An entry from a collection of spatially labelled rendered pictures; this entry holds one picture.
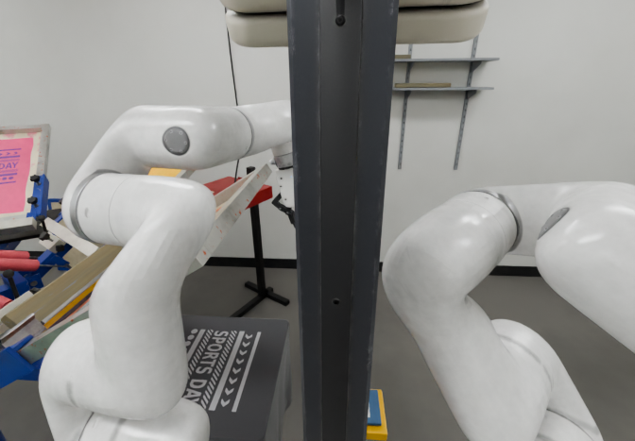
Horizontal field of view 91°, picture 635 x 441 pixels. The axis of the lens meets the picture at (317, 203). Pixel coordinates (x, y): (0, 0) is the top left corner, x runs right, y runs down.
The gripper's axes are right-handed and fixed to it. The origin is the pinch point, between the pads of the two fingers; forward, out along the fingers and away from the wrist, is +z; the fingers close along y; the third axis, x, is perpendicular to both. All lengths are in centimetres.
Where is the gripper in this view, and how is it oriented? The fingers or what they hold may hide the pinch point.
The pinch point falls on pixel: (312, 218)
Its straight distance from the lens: 81.2
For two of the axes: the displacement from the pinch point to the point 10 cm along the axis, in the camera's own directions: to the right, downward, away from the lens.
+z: 3.0, 8.9, 3.3
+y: 9.5, -2.5, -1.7
